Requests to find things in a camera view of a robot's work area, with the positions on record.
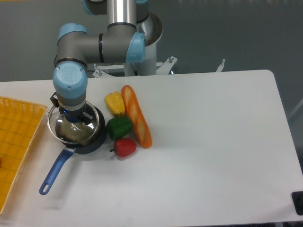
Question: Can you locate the orange baguette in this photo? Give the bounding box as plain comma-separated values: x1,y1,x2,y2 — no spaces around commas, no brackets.
121,85,152,149

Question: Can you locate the yellow bell pepper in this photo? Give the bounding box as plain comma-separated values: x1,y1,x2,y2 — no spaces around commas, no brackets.
104,91,125,117

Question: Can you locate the wrapped bread slice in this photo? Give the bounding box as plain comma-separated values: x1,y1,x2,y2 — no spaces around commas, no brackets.
55,118,95,143

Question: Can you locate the black object table corner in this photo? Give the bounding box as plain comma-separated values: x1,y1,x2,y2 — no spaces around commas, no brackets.
291,191,303,216

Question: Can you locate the glass lid blue knob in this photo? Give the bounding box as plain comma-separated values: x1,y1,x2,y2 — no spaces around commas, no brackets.
47,102,102,146

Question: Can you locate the white bracket right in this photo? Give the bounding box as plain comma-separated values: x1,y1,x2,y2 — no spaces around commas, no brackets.
216,59,225,72

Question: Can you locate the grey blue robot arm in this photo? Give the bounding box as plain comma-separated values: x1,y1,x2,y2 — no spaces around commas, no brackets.
52,0,149,124

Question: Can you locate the green bell pepper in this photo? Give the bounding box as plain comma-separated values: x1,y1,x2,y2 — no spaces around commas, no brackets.
106,116,133,141

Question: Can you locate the red bell pepper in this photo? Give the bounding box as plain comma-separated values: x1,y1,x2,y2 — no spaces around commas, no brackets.
109,138,137,158

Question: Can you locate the black pan blue handle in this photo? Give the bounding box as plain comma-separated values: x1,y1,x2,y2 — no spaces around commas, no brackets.
39,108,107,195

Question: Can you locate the yellow woven basket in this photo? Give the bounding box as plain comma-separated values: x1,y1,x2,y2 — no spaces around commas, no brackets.
0,96,47,214

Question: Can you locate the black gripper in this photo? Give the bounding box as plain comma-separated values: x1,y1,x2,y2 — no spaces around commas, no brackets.
50,92,93,124

